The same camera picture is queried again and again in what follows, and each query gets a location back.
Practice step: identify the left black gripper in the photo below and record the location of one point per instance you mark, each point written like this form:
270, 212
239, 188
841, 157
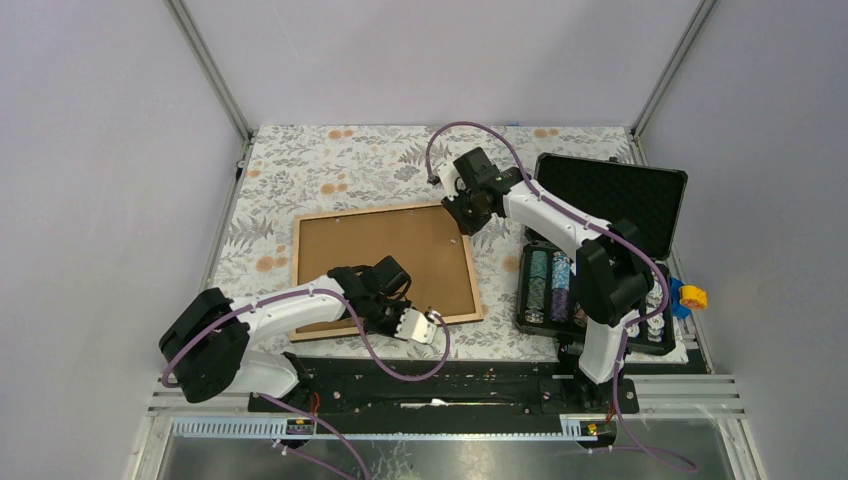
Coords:
370, 328

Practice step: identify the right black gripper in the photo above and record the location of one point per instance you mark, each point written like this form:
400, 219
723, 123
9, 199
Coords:
468, 227

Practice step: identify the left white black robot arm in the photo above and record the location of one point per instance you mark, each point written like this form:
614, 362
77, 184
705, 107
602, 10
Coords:
209, 347

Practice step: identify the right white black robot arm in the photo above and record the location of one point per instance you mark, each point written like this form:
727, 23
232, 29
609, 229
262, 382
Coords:
611, 275

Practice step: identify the floral table mat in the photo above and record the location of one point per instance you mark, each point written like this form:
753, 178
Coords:
298, 170

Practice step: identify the black poker chip case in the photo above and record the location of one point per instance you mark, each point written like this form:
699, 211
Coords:
650, 198

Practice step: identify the yellow blue tape dispenser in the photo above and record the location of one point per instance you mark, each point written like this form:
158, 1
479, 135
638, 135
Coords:
686, 298

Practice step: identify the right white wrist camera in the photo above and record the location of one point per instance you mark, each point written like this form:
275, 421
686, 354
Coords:
446, 175

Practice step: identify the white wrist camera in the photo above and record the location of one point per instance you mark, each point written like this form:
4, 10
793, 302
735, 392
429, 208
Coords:
446, 175
418, 326

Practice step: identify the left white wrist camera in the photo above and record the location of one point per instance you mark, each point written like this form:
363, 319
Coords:
418, 326

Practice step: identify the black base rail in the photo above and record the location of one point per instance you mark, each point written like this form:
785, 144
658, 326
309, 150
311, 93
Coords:
470, 389

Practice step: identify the grey slotted cable duct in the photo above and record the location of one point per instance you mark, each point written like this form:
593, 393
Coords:
372, 427

